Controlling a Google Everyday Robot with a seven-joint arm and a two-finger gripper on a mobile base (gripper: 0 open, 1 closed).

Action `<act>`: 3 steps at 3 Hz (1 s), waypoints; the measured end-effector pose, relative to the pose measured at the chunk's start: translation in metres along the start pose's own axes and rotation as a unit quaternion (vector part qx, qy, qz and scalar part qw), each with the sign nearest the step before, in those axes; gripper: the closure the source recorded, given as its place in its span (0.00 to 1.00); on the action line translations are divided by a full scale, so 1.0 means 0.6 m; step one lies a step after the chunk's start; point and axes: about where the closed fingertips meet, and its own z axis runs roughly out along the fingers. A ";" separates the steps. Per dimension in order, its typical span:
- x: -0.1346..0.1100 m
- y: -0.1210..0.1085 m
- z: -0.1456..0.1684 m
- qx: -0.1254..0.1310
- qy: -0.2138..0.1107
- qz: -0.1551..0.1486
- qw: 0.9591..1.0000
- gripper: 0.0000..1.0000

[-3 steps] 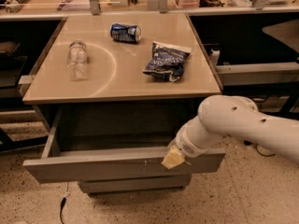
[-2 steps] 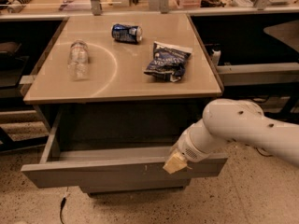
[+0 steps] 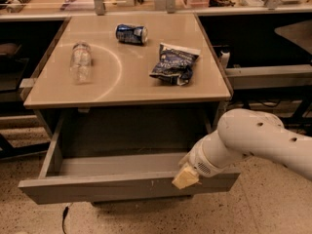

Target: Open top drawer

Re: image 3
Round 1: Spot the black floor cable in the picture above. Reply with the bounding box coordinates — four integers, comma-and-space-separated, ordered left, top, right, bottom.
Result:
61, 204, 73, 234

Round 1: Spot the clear plastic water bottle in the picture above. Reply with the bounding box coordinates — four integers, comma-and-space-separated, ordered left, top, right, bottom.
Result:
69, 41, 92, 84

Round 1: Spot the grey top drawer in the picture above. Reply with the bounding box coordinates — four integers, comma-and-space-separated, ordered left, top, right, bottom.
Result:
19, 108, 240, 204

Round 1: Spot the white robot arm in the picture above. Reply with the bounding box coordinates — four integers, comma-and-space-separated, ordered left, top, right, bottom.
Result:
173, 108, 312, 189

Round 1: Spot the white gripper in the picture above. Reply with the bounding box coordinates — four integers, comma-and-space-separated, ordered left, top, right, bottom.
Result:
171, 136, 228, 191

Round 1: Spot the blue chip bag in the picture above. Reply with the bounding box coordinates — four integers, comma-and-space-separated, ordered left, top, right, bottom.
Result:
149, 43, 201, 86

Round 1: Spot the grey drawer cabinet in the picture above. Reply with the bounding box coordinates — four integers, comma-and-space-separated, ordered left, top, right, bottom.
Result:
19, 13, 235, 208

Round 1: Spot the blue soda can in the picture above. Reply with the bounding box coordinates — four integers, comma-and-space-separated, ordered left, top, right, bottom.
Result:
115, 24, 147, 45

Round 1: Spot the black spring tool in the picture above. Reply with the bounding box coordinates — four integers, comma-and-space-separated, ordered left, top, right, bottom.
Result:
6, 0, 31, 13

